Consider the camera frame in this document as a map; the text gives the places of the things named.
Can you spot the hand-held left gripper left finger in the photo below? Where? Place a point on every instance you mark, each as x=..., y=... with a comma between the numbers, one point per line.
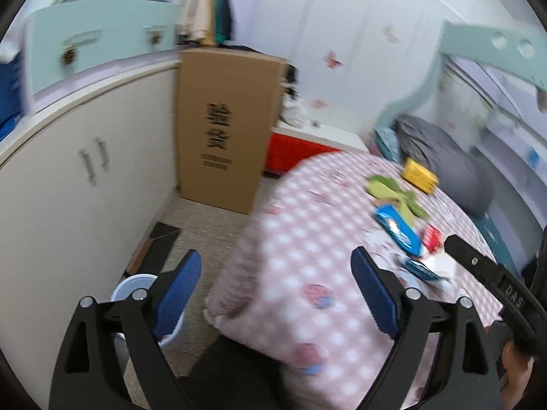
x=179, y=294

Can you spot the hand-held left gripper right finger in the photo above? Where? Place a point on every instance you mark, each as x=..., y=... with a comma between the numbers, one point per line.
x=376, y=294

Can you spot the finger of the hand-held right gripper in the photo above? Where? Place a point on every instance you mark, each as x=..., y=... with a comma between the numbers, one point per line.
x=470, y=256

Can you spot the white and blue bin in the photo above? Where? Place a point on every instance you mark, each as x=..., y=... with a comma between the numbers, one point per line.
x=128, y=286

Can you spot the person's right hand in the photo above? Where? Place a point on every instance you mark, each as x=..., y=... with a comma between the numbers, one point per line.
x=519, y=371

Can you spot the white paper sheet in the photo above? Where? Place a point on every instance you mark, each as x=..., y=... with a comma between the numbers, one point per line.
x=448, y=267

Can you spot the teal bedsheet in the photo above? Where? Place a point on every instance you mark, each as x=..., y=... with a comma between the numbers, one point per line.
x=500, y=239

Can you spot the red packet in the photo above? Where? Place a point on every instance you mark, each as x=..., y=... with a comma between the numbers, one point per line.
x=432, y=238

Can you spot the small blue packet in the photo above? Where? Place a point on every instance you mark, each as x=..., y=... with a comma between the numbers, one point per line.
x=421, y=269

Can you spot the dark flat board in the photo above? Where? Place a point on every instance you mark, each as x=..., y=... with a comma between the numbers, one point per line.
x=158, y=243

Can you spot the blue snack packet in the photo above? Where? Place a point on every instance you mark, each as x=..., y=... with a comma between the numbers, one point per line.
x=397, y=230

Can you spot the pink checked blanket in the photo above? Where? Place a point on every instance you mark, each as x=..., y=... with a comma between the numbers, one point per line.
x=307, y=230

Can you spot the yellow box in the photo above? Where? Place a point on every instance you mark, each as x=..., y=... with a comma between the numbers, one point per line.
x=421, y=175

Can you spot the person's dark trouser leg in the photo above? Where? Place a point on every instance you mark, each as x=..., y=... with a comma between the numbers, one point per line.
x=235, y=376

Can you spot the green cloth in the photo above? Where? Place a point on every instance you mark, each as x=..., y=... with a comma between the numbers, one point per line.
x=393, y=194

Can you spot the white bedside shelf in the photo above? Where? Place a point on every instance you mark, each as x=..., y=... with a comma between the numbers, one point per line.
x=513, y=128

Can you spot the teal patterned pillow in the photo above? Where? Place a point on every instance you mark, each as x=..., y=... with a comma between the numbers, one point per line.
x=389, y=143

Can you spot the cream curved cabinet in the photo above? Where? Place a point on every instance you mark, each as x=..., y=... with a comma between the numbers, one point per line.
x=51, y=222

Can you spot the red and white storage box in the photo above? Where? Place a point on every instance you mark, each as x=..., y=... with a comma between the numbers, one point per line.
x=299, y=149

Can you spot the clear plastic bag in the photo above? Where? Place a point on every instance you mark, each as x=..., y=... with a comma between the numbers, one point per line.
x=295, y=113

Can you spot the small pink butterfly sticker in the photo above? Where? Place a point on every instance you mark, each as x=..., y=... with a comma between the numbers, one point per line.
x=318, y=104

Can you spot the tall cardboard box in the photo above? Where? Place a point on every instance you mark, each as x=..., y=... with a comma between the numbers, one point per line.
x=222, y=94

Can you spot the mint green bed headboard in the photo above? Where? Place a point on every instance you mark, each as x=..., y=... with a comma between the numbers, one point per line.
x=470, y=34

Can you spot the black bag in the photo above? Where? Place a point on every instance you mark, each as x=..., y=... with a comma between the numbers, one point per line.
x=289, y=79

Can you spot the pale butterfly sticker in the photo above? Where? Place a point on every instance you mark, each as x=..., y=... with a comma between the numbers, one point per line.
x=392, y=34

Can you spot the blue bag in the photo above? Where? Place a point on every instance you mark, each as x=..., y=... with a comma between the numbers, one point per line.
x=8, y=94

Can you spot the white wardrobe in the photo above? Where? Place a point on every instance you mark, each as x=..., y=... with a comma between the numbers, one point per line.
x=342, y=8

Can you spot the mint green drawer unit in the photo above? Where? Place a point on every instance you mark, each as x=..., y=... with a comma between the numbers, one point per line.
x=115, y=21

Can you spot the dark hanging garments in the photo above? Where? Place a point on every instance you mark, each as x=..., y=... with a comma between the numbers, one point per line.
x=223, y=8

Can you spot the beige hanging garment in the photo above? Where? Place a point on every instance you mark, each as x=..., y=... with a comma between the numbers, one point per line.
x=196, y=4

